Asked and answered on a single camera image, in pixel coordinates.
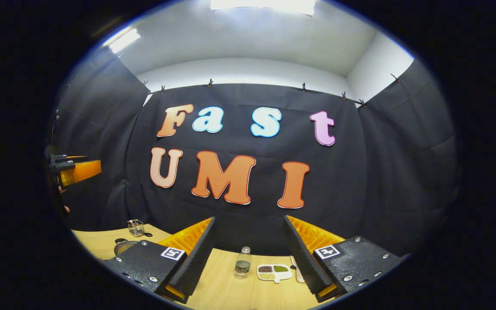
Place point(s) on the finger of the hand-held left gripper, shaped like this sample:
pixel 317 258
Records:
pixel 82 172

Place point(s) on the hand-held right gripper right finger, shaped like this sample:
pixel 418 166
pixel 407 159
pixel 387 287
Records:
pixel 306 267

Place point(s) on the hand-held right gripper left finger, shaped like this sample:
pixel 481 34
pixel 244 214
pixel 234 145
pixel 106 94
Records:
pixel 194 267

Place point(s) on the white divided dish with beans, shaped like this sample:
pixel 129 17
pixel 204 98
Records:
pixel 274 272

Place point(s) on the clear plastic water bottle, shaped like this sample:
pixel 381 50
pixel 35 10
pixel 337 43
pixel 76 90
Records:
pixel 243 265

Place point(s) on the small ceiling light panel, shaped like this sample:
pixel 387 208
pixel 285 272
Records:
pixel 123 39

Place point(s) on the row of black cloth clips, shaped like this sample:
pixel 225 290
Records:
pixel 209 82

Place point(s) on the large ceiling light panel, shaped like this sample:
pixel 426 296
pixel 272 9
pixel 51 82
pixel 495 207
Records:
pixel 265 5

